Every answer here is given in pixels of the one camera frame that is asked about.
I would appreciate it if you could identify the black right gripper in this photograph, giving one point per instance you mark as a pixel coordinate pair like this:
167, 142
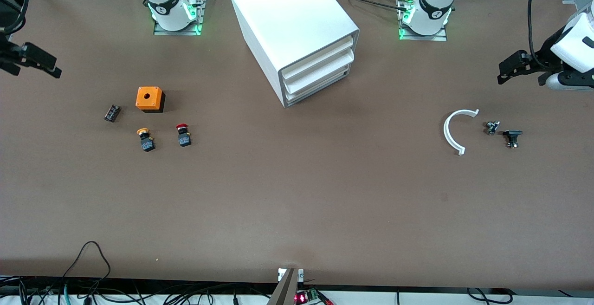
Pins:
10, 53

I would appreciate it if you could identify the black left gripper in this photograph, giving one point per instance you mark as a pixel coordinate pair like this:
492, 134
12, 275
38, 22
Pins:
549, 51

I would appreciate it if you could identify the red push button switch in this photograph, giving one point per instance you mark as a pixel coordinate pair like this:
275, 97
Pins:
184, 140

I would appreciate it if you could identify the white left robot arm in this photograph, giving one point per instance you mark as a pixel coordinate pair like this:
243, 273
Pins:
434, 8

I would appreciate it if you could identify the small grey metal component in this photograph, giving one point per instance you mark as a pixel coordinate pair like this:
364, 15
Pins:
492, 127

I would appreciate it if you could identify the small black plastic component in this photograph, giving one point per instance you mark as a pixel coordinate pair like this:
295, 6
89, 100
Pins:
512, 133

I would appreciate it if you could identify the white curved plastic arc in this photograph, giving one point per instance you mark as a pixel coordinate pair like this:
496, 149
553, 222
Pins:
446, 131

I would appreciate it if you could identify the circuit board with red light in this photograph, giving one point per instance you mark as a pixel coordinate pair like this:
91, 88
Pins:
306, 296

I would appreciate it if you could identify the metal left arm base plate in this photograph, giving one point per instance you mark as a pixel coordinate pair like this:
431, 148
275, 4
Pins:
436, 38

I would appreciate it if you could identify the orange button enclosure box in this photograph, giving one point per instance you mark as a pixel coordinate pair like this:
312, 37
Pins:
149, 101

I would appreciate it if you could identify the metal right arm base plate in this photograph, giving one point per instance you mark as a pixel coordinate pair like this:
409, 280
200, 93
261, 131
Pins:
162, 31

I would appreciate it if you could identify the yellow push button switch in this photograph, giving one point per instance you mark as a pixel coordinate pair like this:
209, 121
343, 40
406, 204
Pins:
147, 145

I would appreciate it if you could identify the white post bracket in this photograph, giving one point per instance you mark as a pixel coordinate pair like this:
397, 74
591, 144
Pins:
300, 275

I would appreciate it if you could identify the grey metal camera post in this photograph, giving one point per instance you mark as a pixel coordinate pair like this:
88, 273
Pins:
285, 291

